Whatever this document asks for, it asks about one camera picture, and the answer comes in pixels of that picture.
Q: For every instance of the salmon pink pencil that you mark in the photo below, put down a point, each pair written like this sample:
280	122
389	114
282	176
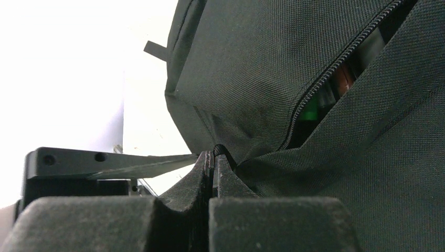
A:
344	79

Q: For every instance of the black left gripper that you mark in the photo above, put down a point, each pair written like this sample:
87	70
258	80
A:
53	172

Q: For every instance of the black student bag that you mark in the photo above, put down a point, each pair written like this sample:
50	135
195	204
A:
240	72

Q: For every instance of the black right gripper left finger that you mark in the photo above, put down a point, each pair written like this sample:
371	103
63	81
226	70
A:
168	213

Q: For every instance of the green black highlighter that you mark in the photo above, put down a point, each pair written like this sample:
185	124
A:
310	110

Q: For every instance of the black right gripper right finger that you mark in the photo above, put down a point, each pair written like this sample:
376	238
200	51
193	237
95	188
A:
241	221

